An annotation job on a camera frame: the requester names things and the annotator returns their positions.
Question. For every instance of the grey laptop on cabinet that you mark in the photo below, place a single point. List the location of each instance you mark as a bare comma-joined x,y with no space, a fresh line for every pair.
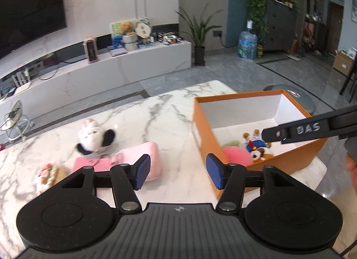
116,51

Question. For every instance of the pink strawberry plush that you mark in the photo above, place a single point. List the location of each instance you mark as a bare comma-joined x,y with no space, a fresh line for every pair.
236,154

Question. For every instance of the pink leather card wallet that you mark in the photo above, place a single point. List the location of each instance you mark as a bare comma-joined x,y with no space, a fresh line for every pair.
99,164

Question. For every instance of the dark grey drawer cabinet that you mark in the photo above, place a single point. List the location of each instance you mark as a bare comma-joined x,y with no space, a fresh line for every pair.
281,22

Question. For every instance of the white marble tv cabinet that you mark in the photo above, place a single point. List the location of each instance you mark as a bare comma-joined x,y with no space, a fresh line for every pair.
81,80

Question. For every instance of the white bear plush doll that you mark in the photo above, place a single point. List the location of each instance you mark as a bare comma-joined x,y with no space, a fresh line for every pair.
93,138

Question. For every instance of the cardboard carton on floor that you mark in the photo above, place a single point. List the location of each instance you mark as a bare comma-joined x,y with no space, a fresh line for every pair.
343,62

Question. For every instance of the pink small heater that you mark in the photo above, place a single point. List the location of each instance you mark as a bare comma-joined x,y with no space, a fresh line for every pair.
91,50

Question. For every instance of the crochet doll with flower hat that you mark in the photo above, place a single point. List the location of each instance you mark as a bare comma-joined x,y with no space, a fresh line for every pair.
49,175

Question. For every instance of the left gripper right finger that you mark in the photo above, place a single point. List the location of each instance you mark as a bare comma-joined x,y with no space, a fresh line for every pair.
231,179

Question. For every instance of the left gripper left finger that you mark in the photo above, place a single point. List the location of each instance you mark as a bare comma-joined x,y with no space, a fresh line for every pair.
126,180

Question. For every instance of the teddy bear in pot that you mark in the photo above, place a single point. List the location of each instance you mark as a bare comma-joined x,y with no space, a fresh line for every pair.
129,37

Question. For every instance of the blue water bottle jug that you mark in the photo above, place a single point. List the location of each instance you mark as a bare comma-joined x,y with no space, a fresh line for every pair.
247,43

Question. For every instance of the grey round trash bin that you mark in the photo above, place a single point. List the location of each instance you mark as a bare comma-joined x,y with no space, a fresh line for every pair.
299,95

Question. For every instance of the brown dog plush keychain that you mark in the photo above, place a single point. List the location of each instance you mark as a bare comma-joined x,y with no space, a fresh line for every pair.
259,149

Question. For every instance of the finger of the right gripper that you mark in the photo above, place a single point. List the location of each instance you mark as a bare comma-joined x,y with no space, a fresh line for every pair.
298,131

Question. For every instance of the white wifi router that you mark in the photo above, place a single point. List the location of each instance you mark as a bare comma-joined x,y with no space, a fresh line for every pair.
22,81

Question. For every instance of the round paper fan decoration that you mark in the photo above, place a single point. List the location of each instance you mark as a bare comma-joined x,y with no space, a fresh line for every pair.
143,31

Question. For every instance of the orange cardboard box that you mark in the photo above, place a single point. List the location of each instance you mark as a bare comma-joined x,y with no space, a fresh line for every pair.
241,117

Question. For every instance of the black wall television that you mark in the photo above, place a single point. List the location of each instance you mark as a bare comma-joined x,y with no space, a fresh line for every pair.
23,21

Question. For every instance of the small floor fan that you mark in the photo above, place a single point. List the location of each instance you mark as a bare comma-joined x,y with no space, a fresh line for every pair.
16,123

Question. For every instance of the hanging ivy plant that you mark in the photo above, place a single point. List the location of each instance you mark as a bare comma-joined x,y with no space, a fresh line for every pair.
256,10

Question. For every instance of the potted green plant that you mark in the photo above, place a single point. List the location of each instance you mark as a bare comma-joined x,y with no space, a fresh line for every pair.
198,30

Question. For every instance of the black white toy figures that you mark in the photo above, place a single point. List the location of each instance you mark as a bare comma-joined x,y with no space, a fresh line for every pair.
168,38

